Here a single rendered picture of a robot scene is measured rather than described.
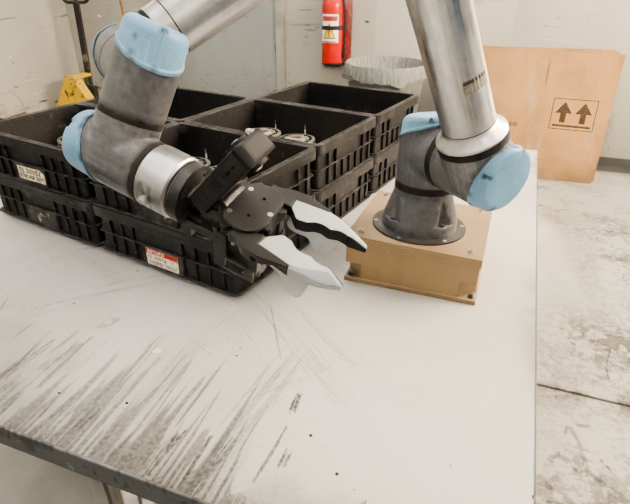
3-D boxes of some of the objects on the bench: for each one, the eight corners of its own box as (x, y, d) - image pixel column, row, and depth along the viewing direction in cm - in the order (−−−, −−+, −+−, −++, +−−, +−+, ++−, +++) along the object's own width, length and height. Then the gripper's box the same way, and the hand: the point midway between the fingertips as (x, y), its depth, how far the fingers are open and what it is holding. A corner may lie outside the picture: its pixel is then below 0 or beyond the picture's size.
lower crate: (373, 198, 144) (375, 157, 138) (318, 241, 121) (318, 194, 115) (257, 172, 162) (255, 135, 156) (191, 206, 139) (186, 163, 133)
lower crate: (413, 167, 166) (417, 130, 160) (373, 198, 144) (376, 157, 138) (308, 147, 184) (308, 113, 178) (258, 172, 162) (255, 135, 156)
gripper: (218, 192, 66) (366, 267, 61) (155, 253, 59) (318, 343, 54) (217, 139, 59) (383, 218, 55) (146, 199, 52) (331, 296, 47)
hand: (344, 258), depth 53 cm, fingers open, 5 cm apart
